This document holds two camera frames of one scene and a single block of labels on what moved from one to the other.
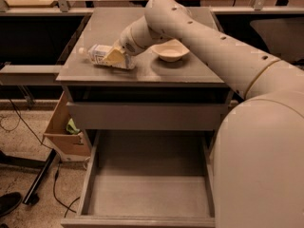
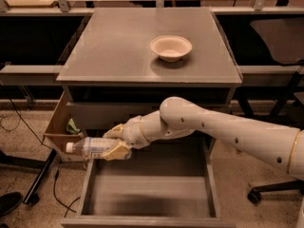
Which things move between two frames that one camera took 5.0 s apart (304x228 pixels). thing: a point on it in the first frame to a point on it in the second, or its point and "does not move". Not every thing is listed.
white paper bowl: x=170 y=50 does not move
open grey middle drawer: x=144 y=179 does not move
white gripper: x=127 y=45 to x=133 y=133
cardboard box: x=70 y=146 does not move
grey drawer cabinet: x=153 y=128 does not move
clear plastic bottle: x=97 y=52 to x=91 y=145
